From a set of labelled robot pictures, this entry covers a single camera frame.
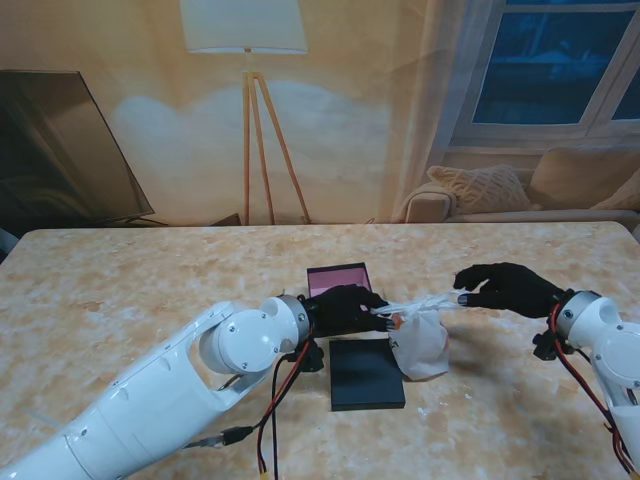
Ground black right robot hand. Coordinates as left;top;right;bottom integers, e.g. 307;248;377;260
452;262;564;320

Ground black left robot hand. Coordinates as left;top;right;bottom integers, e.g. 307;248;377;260
304;283;396;338

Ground black gift box pink inside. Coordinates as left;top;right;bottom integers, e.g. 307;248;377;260
306;262;391;340

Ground black gift box lid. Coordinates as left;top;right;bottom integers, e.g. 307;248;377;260
328;338;407;413

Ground white plastic bag orange print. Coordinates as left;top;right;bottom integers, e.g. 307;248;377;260
369;292;471;382

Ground white zip tie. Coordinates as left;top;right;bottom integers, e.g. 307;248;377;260
23;406;67;432

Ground knitted beige cushion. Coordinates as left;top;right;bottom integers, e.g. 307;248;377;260
427;164;532;214

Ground tan plain cushion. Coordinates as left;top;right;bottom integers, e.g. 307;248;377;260
529;148;640;210
592;169;640;211

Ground beige sofa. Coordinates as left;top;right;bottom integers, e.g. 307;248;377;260
399;149;640;225

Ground sheer beige curtain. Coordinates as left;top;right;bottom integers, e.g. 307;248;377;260
382;0;506;224

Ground tripod floor lamp white shade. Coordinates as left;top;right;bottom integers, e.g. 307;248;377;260
180;0;312;225

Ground black flat television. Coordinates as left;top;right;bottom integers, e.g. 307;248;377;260
0;71;156;226

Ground dark grey chair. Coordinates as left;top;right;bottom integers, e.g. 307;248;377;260
0;227;21;264

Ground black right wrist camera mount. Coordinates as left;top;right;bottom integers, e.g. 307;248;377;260
532;329;567;362

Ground red black left arm cables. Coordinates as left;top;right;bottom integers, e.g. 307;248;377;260
254;327;317;480

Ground red black arm cables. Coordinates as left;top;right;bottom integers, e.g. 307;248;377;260
254;327;317;480
548;303;640;476

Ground red black right arm cables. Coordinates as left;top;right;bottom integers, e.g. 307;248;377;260
548;303;640;476

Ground grey usb cable black plug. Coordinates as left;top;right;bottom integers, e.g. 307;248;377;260
183;425;257;450

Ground window with white frame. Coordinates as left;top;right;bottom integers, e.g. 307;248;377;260
447;0;640;151

